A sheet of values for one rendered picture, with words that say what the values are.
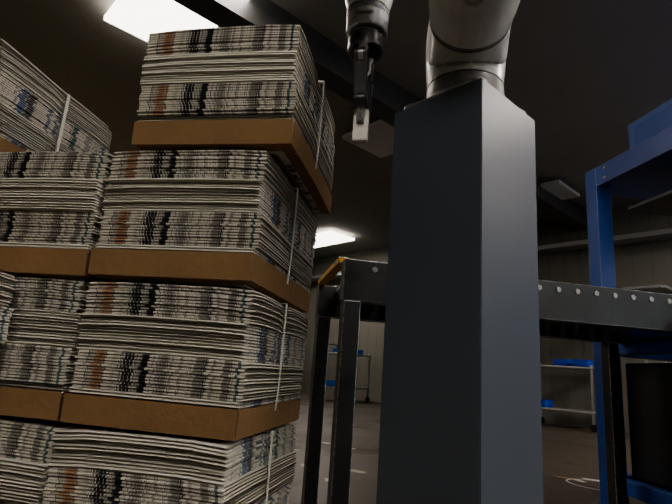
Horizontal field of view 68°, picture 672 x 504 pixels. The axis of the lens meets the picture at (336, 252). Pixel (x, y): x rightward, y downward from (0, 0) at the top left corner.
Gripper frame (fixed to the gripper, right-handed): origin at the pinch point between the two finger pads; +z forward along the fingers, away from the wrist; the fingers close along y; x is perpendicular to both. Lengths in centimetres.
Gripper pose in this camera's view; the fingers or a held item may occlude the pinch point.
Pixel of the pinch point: (360, 126)
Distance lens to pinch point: 103.8
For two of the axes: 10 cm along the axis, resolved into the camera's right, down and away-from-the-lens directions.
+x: 9.8, 0.2, -1.9
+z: -0.7, 9.7, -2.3
